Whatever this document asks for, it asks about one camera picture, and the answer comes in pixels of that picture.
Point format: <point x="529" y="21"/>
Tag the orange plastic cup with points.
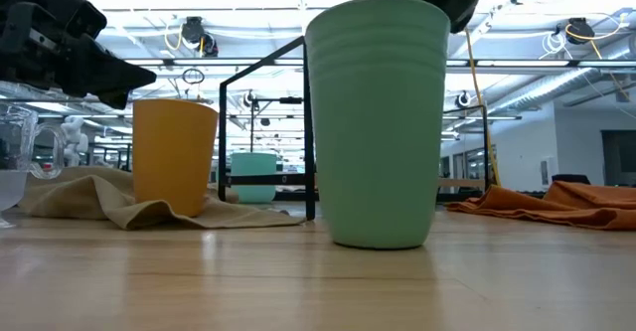
<point x="171" y="157"/>

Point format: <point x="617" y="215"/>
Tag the clear glass mug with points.
<point x="12" y="187"/>

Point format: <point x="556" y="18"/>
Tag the turquoise mug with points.
<point x="253" y="164"/>

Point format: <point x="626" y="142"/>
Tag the green ribbed plastic cup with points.
<point x="377" y="132"/>

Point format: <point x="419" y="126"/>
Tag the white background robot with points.
<point x="74" y="142"/>

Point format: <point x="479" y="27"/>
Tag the beige cloth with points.
<point x="79" y="197"/>

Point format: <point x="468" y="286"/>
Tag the black background stand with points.
<point x="252" y="122"/>

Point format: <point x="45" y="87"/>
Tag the black office chair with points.
<point x="571" y="179"/>

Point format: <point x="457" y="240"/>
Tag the orange cloth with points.
<point x="571" y="207"/>

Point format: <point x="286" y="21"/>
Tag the wooden shelf with black frame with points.
<point x="258" y="179"/>

